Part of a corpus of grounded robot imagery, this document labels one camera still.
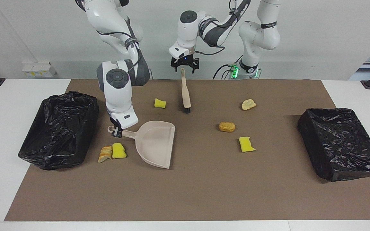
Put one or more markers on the pale round bread piece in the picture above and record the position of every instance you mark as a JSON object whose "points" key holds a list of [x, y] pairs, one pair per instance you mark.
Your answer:
{"points": [[248, 104]]}

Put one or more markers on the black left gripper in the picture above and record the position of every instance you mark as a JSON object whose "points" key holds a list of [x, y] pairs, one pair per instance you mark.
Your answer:
{"points": [[185, 60]]}

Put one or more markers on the beige plastic dustpan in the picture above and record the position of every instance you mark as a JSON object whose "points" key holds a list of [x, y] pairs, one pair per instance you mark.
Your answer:
{"points": [[154, 144]]}

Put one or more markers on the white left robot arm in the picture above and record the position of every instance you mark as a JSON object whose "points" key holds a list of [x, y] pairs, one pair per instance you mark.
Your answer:
{"points": [[259, 32]]}

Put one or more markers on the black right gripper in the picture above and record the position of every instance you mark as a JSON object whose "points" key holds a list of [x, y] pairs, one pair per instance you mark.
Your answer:
{"points": [[114, 124]]}

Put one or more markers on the brown table mat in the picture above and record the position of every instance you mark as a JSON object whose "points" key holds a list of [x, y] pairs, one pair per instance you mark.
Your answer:
{"points": [[185, 199]]}

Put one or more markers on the brown bread roll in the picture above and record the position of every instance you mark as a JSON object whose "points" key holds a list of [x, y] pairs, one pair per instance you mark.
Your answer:
{"points": [[226, 127]]}

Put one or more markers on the rectangular bin with black bag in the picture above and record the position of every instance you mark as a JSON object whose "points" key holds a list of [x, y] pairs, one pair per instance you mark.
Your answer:
{"points": [[342, 144]]}

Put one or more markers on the beige hand brush black bristles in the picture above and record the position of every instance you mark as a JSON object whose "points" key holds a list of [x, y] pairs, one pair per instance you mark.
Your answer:
{"points": [[186, 93]]}

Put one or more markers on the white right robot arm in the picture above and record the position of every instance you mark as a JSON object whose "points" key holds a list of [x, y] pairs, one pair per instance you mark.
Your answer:
{"points": [[117, 96]]}

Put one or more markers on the bin with crumpled black bag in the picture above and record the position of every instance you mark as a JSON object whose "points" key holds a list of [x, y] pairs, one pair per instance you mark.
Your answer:
{"points": [[59, 128]]}

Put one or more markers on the striped bread slice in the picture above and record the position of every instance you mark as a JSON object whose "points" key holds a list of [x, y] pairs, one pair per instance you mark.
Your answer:
{"points": [[104, 154]]}

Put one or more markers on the yellow sponge piece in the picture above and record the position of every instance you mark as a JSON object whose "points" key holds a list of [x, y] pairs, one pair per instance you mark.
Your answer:
{"points": [[118, 151], [246, 145]]}

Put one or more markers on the small notched yellow sponge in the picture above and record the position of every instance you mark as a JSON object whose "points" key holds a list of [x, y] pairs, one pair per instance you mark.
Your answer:
{"points": [[159, 103]]}

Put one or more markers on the white wall socket box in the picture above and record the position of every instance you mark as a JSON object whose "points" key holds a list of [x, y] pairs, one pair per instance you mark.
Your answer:
{"points": [[39, 70]]}

